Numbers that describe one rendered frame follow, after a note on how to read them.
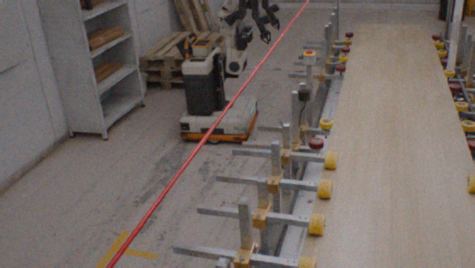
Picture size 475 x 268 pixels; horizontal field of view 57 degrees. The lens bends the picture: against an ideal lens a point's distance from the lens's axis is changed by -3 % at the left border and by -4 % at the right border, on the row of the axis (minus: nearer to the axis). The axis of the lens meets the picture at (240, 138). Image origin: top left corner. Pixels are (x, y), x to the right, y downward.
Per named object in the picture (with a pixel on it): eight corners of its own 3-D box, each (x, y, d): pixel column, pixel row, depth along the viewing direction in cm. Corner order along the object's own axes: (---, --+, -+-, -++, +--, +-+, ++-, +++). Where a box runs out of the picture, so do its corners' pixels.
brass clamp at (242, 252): (232, 271, 159) (231, 261, 156) (243, 247, 170) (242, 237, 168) (249, 275, 157) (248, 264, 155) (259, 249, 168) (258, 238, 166)
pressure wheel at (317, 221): (310, 214, 173) (312, 212, 181) (308, 234, 173) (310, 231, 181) (325, 215, 172) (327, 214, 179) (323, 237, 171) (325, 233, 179)
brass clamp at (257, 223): (251, 228, 180) (250, 218, 177) (259, 208, 191) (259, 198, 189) (265, 230, 178) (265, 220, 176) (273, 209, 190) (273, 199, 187)
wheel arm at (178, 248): (173, 254, 168) (171, 246, 166) (176, 248, 171) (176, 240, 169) (307, 274, 154) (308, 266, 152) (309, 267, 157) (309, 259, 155)
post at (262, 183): (261, 270, 199) (256, 179, 177) (263, 265, 202) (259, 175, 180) (269, 272, 198) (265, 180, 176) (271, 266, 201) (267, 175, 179)
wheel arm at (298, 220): (197, 214, 189) (196, 207, 187) (199, 209, 192) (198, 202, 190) (317, 229, 175) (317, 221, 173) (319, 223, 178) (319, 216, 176)
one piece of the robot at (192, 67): (187, 126, 441) (176, 42, 403) (203, 104, 488) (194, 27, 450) (220, 128, 434) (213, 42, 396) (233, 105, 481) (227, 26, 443)
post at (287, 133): (283, 205, 241) (282, 124, 219) (285, 202, 244) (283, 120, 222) (290, 206, 241) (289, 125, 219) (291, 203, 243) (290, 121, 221)
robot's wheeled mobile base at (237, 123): (180, 141, 445) (176, 118, 433) (198, 114, 500) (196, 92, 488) (247, 144, 431) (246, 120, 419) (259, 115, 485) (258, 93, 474)
